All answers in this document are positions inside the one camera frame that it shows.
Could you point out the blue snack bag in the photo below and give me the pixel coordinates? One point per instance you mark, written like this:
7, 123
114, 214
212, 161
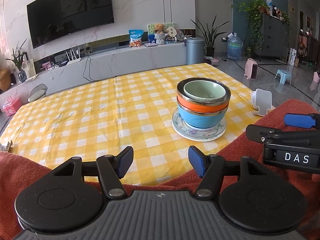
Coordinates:
135, 38

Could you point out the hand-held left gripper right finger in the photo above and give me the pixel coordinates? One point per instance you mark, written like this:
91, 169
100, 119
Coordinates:
196, 161

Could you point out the silver laptop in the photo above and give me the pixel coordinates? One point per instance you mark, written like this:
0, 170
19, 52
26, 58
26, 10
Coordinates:
150, 45

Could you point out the orange vase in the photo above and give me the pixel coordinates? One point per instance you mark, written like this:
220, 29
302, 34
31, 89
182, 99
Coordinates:
5, 80

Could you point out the plant in blue vase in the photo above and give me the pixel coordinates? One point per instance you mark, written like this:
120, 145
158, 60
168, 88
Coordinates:
22, 76

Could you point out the decorative display plate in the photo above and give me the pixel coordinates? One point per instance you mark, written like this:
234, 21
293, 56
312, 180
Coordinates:
180, 35

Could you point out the orange-red clothing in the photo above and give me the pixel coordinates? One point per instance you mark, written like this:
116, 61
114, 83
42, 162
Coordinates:
10, 165

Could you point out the grey trash bin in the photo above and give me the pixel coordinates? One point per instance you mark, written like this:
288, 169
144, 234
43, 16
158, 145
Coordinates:
195, 52

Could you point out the blue steel bowl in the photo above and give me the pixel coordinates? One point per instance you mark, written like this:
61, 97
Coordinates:
200, 118

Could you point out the small white plate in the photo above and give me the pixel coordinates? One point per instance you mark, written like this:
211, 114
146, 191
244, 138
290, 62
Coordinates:
200, 129

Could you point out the grey drawer cabinet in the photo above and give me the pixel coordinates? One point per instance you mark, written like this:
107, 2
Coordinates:
272, 37

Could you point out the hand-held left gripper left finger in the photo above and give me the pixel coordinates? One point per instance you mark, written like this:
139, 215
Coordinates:
125, 162

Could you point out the orange steel bowl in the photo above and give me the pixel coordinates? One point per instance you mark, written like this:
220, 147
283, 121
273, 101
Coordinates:
197, 106

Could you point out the white phone stand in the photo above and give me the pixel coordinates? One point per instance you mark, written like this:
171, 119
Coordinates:
263, 100

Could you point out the blue water jug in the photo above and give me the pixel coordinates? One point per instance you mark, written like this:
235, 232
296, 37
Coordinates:
235, 48

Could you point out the wooden slat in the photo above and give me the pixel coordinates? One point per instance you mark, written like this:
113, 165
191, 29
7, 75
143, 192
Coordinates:
7, 147

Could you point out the white picture card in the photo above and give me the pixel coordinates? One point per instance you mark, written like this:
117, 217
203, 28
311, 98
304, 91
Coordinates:
28, 67

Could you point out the green ceramic bowl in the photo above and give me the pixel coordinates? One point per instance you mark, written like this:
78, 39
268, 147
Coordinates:
205, 90

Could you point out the long-leaf plant in black pot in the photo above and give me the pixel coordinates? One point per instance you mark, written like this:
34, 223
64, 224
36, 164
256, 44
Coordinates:
210, 51

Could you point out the white marble media console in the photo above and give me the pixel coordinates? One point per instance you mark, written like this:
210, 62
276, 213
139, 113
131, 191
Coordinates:
130, 60

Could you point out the black wall television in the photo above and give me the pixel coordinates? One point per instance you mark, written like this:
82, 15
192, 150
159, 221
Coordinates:
70, 12

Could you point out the clear glass plate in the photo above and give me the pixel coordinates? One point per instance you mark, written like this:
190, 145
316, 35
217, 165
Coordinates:
180, 123

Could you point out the pink space heater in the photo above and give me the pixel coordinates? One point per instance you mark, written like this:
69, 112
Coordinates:
250, 68

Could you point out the small photo frame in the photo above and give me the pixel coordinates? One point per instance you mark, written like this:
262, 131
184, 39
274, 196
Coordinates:
47, 65

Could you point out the yellow checked tablecloth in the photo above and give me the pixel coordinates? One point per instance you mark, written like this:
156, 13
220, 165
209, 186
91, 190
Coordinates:
100, 120

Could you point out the small blue stool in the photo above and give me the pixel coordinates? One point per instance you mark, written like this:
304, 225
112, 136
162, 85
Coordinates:
282, 73

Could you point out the round grey stool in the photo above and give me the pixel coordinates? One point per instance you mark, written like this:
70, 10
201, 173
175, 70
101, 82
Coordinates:
37, 92

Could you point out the green pothos plant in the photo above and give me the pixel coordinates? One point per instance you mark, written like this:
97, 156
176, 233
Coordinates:
255, 17

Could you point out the green picture card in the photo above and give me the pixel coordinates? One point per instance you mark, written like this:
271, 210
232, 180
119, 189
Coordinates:
150, 33

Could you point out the white router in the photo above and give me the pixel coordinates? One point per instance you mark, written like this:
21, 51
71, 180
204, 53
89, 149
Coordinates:
73, 62

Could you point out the pink patterned bag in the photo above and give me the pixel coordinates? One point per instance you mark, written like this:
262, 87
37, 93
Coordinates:
212, 61

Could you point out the round paper fan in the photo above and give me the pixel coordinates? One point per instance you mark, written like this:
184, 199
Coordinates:
171, 31

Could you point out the pink storage box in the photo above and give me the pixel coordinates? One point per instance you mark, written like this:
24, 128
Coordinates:
12, 106

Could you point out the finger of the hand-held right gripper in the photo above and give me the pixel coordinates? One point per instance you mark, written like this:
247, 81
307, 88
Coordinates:
297, 120

